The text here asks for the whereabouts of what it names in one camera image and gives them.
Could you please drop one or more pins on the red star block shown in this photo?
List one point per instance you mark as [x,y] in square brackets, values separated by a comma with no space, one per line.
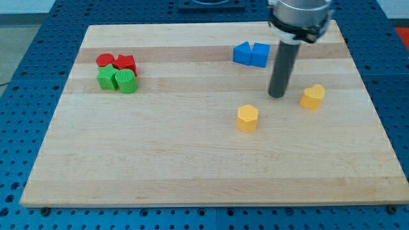
[125,62]

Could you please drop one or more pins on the wooden board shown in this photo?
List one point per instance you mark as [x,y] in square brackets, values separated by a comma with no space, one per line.
[174,142]

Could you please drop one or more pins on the yellow hexagon block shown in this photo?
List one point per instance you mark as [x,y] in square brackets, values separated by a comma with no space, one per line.
[247,118]

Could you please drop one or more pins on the red cylinder block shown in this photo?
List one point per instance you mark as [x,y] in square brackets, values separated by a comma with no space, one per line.
[104,59]

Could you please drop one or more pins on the yellow heart block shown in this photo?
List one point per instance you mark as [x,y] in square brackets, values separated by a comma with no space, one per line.
[312,97]

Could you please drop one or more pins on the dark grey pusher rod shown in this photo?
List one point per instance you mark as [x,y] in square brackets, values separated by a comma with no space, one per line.
[283,66]

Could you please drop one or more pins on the blue triangle block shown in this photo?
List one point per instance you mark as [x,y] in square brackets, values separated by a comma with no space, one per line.
[242,54]

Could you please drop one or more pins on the green star block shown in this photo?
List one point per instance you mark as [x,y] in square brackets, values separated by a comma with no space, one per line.
[106,77]

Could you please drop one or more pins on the green cylinder block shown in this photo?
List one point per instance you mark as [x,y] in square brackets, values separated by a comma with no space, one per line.
[126,81]

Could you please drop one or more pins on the blue cube block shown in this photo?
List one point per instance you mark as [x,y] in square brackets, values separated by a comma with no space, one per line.
[259,55]

